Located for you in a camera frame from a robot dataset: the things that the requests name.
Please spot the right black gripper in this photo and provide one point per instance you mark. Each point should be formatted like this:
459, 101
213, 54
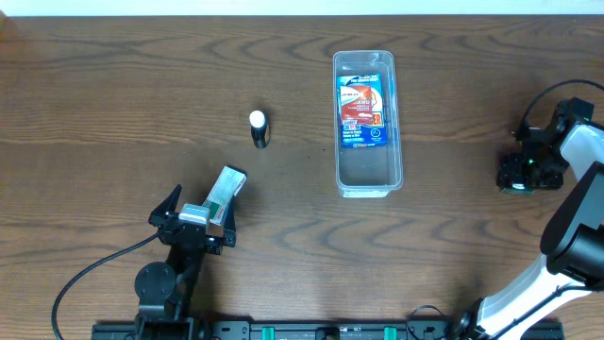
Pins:
510, 170

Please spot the clear plastic container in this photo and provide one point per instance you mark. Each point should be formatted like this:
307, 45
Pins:
369, 172

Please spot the blue Kool Fever box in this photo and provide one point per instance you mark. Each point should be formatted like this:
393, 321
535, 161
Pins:
354, 136

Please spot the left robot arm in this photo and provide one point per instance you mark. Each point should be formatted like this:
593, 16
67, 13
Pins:
165, 289

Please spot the dark bottle white cap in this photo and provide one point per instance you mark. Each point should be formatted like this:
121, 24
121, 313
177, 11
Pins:
260, 131

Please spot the red small box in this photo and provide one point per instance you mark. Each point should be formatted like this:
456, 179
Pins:
356, 105

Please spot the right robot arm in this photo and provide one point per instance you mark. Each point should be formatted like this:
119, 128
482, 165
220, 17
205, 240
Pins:
570, 263

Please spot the white green medicine box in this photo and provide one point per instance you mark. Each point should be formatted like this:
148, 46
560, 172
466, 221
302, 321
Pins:
228, 185

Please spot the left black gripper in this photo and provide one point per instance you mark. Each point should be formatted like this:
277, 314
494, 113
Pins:
212, 246

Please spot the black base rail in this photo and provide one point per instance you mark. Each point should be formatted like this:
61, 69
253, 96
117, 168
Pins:
243, 330

